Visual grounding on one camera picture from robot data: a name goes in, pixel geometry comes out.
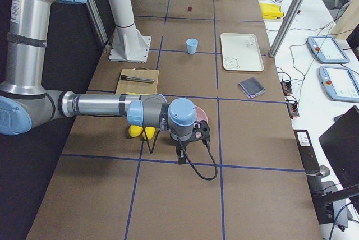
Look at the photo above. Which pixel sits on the grey folded cloth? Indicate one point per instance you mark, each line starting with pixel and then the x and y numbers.
pixel 252 87

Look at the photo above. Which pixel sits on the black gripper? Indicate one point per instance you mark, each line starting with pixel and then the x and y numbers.
pixel 178 143

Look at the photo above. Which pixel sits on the pink bowl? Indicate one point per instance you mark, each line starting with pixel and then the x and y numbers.
pixel 200 114

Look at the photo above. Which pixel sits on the teach pendant far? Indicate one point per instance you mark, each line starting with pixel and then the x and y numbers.
pixel 327 50

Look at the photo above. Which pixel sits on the teach pendant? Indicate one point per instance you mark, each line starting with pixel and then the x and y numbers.
pixel 339 84
pixel 327 50

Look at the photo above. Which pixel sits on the yellow lemon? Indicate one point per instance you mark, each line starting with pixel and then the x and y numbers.
pixel 148 133
pixel 135 131

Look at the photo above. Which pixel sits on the yellow lemon near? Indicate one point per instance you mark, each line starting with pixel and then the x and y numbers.
pixel 135 131

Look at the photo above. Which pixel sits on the teach pendant near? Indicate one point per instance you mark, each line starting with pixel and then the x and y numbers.
pixel 339 84

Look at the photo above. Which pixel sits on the yellow lemon far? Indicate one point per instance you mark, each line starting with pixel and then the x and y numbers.
pixel 148 133

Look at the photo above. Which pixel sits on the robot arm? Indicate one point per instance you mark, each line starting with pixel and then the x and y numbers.
pixel 25 104

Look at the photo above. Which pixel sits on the yellow cloth on desk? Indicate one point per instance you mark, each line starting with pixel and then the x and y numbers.
pixel 271 11

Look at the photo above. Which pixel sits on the black monitor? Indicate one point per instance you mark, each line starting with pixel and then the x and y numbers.
pixel 340 146

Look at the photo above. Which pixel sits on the light blue cup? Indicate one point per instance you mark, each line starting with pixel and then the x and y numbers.
pixel 191 45

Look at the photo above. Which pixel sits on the cream bear tray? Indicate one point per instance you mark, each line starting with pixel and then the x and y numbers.
pixel 240 52

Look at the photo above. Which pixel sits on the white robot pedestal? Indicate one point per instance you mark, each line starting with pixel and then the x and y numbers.
pixel 128 44

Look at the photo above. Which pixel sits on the metal muddler black tip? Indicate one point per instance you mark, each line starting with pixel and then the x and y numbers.
pixel 136 79

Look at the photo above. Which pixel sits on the aluminium frame post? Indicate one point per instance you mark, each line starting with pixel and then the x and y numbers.
pixel 284 28

